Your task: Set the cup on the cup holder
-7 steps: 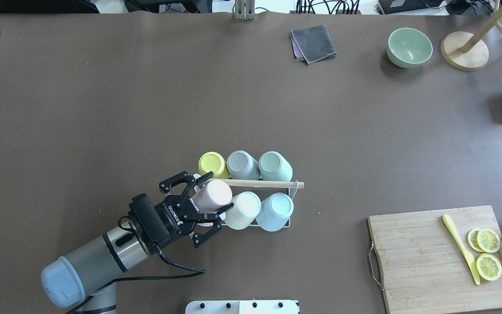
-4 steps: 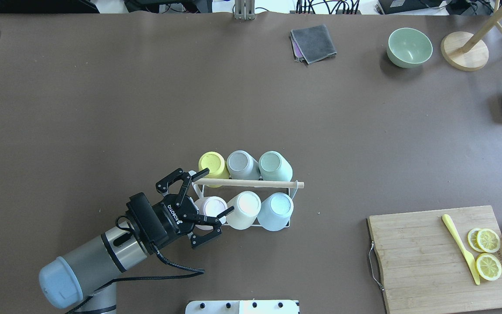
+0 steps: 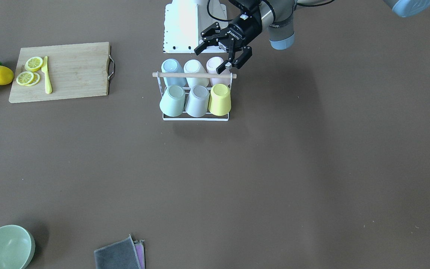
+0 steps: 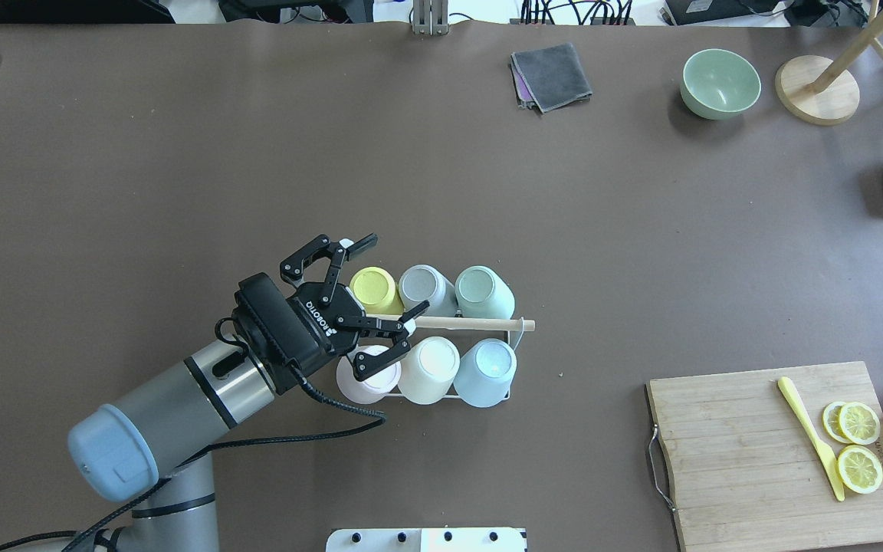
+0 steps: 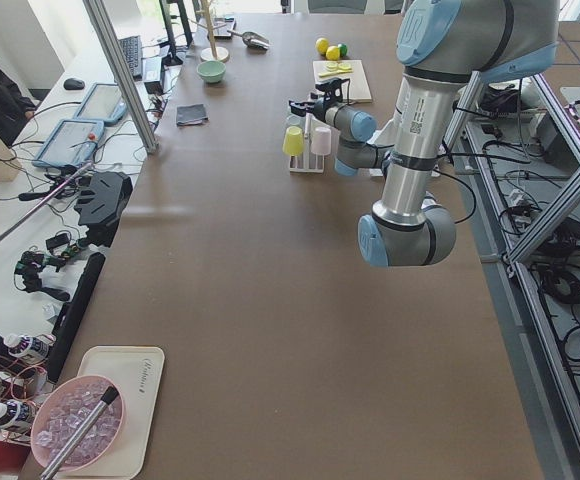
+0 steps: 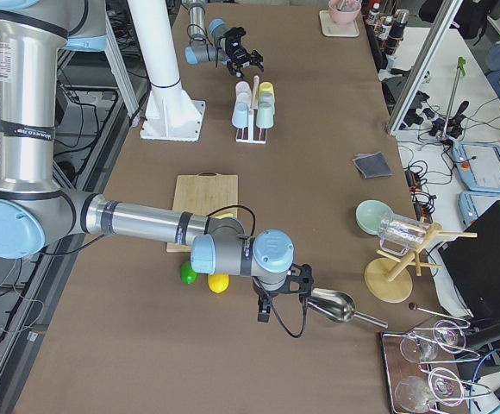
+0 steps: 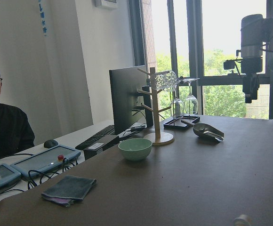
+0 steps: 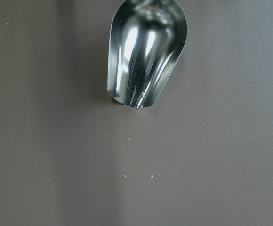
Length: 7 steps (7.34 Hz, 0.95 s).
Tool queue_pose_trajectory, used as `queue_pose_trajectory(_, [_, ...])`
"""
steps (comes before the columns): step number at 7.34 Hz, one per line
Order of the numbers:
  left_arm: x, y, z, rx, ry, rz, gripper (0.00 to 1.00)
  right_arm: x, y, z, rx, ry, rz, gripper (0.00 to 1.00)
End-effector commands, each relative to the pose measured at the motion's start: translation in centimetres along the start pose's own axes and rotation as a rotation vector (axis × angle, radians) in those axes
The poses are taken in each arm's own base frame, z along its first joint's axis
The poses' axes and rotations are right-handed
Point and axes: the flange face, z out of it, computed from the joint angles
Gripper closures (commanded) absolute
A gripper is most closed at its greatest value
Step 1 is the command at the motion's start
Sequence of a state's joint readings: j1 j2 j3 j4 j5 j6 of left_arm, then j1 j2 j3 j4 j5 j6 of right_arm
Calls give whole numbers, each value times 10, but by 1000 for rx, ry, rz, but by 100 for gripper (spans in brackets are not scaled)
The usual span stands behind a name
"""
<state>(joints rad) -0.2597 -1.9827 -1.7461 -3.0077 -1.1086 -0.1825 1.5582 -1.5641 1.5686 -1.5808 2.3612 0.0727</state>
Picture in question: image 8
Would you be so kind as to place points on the metal scoop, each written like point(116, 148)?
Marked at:
point(146, 40)

